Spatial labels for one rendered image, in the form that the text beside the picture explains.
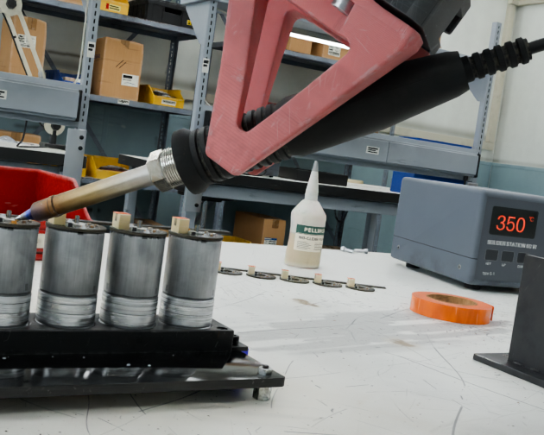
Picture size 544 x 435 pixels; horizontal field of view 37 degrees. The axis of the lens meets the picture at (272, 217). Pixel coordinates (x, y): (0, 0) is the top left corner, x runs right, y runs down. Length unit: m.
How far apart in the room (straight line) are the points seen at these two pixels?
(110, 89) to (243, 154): 4.26
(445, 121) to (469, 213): 5.54
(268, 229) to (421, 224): 4.17
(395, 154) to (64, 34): 2.32
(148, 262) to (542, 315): 0.23
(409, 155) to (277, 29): 3.06
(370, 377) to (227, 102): 0.18
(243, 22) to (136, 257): 0.12
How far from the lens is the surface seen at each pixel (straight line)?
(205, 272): 0.36
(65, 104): 2.69
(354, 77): 0.26
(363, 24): 0.26
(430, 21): 0.26
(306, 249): 0.76
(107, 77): 4.54
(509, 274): 0.80
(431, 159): 3.43
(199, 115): 2.89
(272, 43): 0.31
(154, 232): 0.36
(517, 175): 6.47
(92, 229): 0.34
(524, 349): 0.48
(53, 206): 0.32
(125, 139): 5.01
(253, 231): 5.08
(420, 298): 0.61
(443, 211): 0.82
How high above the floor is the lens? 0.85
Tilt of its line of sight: 5 degrees down
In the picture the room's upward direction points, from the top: 8 degrees clockwise
